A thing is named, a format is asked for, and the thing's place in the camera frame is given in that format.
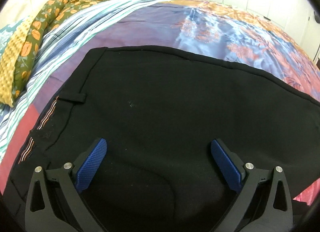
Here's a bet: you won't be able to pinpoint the colourful floral bedspread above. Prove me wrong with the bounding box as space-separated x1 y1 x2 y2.
1 0 319 189

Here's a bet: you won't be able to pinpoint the green orange floral blanket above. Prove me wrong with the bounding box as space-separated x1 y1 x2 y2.
11 0 110 100

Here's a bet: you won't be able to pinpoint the teal floral pillow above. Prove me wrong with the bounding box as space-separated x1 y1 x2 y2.
0 20 23 55

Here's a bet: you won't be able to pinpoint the black pants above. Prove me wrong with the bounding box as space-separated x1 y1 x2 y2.
1 46 319 231

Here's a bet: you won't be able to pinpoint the yellow patterned pillow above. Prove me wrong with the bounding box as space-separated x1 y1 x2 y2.
1 17 33 107

